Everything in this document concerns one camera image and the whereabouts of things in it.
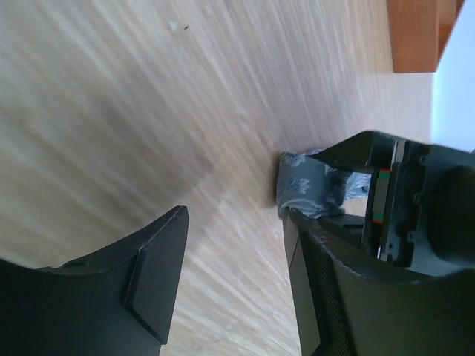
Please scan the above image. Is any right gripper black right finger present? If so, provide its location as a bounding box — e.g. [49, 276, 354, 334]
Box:
[284, 213, 474, 355]

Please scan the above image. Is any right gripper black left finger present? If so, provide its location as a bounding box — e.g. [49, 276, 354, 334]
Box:
[1, 206, 189, 355]

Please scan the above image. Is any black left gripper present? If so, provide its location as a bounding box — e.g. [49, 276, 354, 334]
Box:
[311, 131, 474, 276]

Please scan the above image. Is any grey floral tie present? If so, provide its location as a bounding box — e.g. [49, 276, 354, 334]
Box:
[275, 148, 371, 220]

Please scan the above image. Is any orange compartment tray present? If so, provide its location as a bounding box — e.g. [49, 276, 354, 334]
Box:
[387, 0, 465, 73]

